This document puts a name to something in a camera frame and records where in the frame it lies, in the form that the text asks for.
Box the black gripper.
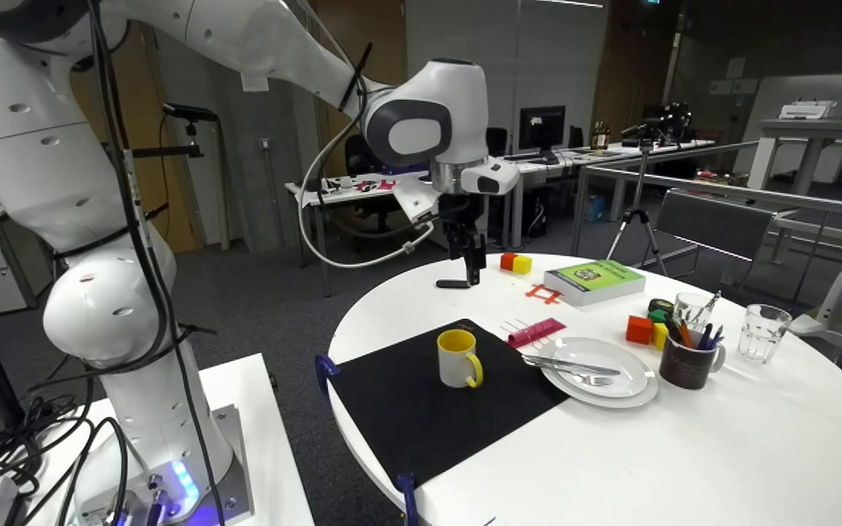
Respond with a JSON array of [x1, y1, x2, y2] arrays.
[[434, 189, 490, 288]]

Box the white mug yellow inside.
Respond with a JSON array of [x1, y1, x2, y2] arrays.
[[434, 326, 487, 390]]

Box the dark mug with pens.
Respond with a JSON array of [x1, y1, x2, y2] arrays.
[[657, 288, 728, 390]]

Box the red and yellow block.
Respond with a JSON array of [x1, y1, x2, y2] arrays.
[[497, 249, 534, 278]]

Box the pink comb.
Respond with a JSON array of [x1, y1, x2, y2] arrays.
[[506, 315, 570, 351]]

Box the green book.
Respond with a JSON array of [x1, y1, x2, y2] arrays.
[[540, 258, 649, 309]]

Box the silver cutlery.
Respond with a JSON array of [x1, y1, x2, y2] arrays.
[[521, 351, 626, 382]]

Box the black table mat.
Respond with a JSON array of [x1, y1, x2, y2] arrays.
[[328, 315, 573, 491]]

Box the black computer monitor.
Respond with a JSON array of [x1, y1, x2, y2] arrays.
[[516, 103, 570, 154]]

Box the white plate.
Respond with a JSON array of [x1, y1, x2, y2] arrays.
[[534, 332, 664, 412]]

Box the black tripod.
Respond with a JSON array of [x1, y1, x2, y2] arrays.
[[601, 98, 699, 275]]

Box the red cube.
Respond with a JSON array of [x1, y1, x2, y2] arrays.
[[623, 313, 657, 348]]

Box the blue table clamp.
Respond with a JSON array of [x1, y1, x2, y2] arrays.
[[313, 351, 344, 393], [395, 469, 426, 526]]

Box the green black cube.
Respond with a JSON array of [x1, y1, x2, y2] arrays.
[[646, 294, 678, 326]]

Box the grey chair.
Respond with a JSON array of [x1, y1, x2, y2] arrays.
[[651, 187, 781, 287]]

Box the clear drinking glass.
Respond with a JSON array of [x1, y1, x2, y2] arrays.
[[736, 301, 794, 367]]

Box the orange plastic frame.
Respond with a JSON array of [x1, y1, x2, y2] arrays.
[[522, 279, 563, 307]]

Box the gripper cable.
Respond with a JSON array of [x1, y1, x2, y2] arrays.
[[291, 113, 439, 275]]

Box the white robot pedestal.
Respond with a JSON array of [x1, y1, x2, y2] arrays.
[[0, 351, 316, 526]]

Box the black floor cables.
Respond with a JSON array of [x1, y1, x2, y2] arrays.
[[0, 389, 139, 526]]

